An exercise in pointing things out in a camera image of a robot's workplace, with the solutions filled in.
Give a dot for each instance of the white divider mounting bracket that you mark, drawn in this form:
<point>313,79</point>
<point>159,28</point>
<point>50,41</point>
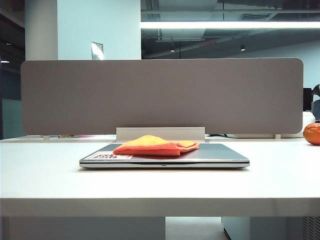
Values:
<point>277,136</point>
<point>45,137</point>

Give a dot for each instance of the white red laptop sticker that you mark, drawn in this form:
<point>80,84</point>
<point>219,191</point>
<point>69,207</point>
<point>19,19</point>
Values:
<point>105,156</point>

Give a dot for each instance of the orange pumpkin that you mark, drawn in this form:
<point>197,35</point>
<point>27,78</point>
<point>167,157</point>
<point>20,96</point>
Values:
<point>312,134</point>

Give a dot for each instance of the orange microfiber rag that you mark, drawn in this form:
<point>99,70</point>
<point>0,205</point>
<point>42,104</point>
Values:
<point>157,146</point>

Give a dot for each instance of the grey fabric desk divider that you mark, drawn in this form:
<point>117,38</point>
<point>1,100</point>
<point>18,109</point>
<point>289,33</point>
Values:
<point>160,97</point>

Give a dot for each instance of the silver Dell laptop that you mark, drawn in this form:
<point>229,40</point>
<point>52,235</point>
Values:
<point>212,156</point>

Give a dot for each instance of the wall poster sign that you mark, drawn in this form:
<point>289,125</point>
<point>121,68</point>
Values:
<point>97,50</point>

